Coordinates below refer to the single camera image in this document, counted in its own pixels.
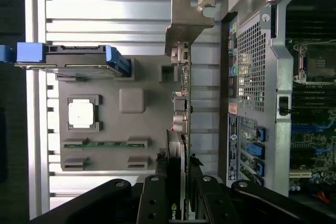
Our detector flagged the green RAM stick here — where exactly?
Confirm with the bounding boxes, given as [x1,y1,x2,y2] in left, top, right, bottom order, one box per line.
[64,141,148,150]

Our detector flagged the grey parts rack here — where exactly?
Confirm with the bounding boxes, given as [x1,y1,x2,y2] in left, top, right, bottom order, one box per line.
[56,55,194,173]

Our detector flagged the silver CPU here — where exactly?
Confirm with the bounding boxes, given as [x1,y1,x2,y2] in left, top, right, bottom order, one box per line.
[68,100,95,128]

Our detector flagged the green motherboard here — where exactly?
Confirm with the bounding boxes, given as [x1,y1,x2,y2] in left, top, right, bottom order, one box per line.
[285,35,336,201]

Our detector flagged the open black PC case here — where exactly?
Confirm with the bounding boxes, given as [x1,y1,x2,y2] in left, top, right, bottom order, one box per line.
[218,0,336,199]

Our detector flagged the hard disk with blue label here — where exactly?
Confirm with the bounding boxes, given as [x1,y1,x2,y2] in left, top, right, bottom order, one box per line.
[15,45,114,80]

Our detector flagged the CPU socket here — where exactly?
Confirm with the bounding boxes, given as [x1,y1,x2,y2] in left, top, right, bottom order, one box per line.
[292,39,336,86]

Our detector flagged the hard drive with blue label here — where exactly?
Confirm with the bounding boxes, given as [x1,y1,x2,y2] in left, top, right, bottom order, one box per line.
[0,41,132,78]

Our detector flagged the black RAM slots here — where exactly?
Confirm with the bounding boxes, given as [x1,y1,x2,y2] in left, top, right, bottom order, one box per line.
[285,8,336,39]

